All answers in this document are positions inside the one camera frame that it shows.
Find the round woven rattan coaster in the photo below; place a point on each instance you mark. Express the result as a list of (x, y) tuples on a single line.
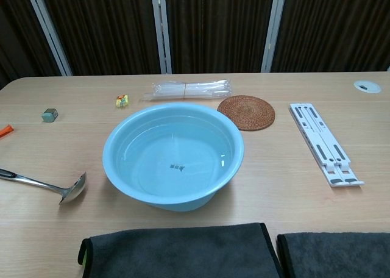
[(246, 112)]

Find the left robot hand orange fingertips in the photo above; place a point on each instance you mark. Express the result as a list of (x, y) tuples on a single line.
[(6, 129)]

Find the yellow candy packet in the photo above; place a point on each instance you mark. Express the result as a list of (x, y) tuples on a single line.
[(122, 101)]

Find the dark grey towel green tag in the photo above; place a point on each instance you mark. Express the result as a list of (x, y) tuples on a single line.
[(179, 252)]

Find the white folding laptop stand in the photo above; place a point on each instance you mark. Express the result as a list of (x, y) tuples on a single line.
[(325, 144)]

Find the small green cube box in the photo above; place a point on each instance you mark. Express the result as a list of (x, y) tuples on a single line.
[(49, 115)]

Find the clear plastic straw pack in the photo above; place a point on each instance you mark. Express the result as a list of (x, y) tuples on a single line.
[(190, 90)]

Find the grey metal window post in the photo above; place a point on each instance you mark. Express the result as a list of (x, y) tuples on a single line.
[(161, 28), (273, 28), (48, 28)]

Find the blue plastic basin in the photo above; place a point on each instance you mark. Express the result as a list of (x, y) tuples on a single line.
[(173, 156)]

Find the stainless steel ladle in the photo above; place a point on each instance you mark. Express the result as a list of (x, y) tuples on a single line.
[(71, 189)]

